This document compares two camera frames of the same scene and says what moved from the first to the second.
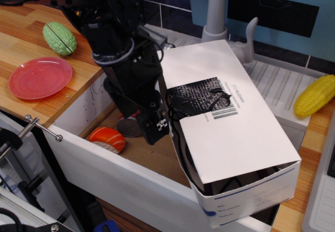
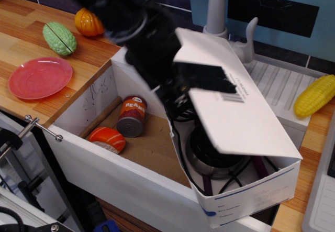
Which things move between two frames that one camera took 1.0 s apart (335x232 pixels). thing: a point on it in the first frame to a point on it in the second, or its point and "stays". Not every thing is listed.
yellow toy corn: x=313 y=98 stays
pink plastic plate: x=40 y=77 stays
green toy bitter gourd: x=58 y=39 stays
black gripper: x=132 y=70 to x=151 y=39
